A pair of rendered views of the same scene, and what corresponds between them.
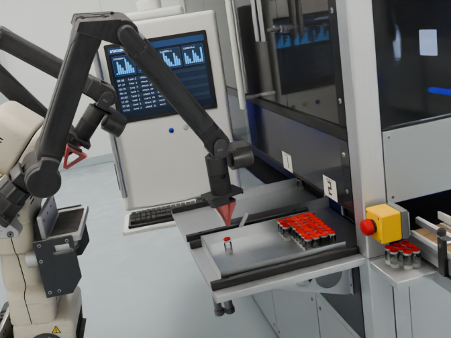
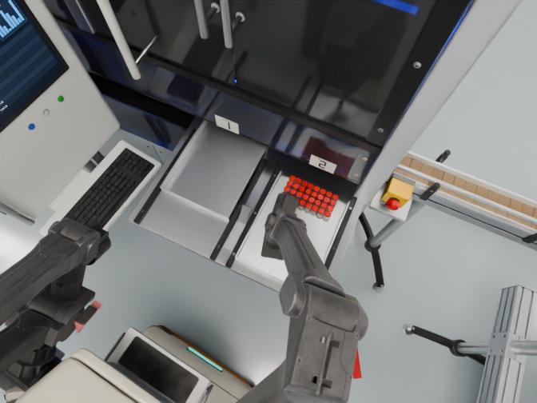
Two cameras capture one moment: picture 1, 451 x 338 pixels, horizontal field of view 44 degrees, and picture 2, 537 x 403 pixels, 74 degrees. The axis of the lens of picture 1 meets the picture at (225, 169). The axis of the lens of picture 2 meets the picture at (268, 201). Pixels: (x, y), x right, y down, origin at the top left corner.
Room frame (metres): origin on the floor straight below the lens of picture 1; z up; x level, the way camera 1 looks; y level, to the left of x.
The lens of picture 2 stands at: (1.30, 0.26, 2.03)
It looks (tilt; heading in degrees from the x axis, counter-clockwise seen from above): 68 degrees down; 304
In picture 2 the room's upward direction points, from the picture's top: 3 degrees clockwise
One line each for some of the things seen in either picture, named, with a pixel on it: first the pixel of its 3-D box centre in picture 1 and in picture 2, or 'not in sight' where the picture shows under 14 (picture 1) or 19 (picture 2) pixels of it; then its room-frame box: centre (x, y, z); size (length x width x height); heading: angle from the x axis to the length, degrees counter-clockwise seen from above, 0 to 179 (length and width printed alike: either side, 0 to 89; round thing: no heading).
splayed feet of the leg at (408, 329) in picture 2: not in sight; (455, 348); (0.50, -0.34, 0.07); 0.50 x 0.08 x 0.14; 12
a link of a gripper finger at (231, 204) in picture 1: (221, 210); not in sight; (1.42, 0.03, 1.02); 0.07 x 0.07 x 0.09; 27
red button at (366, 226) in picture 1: (369, 227); (393, 203); (1.22, -0.32, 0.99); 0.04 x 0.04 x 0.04; 12
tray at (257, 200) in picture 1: (266, 201); (218, 163); (1.78, -0.12, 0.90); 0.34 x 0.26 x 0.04; 102
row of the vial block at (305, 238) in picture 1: (298, 235); (304, 206); (1.44, -0.18, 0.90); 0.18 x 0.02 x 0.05; 11
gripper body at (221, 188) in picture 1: (220, 185); (276, 237); (1.43, 0.02, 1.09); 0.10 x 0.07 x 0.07; 117
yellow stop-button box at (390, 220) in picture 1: (386, 222); (397, 191); (1.23, -0.36, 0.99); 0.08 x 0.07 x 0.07; 102
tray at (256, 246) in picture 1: (269, 244); (294, 229); (1.42, -0.09, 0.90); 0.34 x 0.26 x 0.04; 101
